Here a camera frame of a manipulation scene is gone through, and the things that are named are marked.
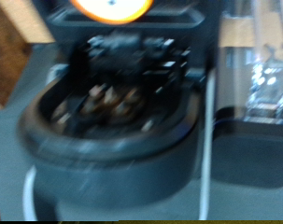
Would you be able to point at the black Keurig coffee machine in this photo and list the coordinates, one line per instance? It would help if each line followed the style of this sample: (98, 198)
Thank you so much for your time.
(116, 168)

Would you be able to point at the orange rimmed coffee pod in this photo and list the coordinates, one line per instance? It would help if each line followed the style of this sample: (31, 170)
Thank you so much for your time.
(113, 9)

